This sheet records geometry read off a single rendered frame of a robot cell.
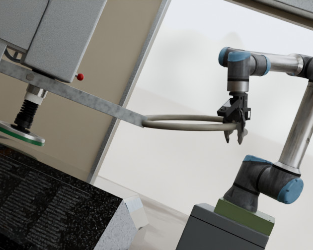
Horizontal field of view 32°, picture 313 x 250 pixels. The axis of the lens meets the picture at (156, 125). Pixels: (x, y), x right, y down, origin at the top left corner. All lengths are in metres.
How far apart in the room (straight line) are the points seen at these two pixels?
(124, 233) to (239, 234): 1.01
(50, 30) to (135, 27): 5.17
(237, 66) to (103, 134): 5.00
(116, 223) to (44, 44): 0.74
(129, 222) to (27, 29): 0.82
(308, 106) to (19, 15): 1.45
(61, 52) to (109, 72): 5.09
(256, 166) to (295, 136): 0.26
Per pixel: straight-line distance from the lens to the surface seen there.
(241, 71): 2.20
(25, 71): 2.14
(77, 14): 2.13
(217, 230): 2.73
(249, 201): 2.84
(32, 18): 2.11
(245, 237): 2.73
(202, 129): 2.14
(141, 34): 7.19
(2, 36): 2.10
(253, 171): 2.82
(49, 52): 2.10
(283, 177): 2.74
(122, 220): 1.83
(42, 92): 2.17
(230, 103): 2.20
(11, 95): 7.65
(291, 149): 2.75
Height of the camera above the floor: 1.07
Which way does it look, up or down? 2 degrees up
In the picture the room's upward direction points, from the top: 23 degrees clockwise
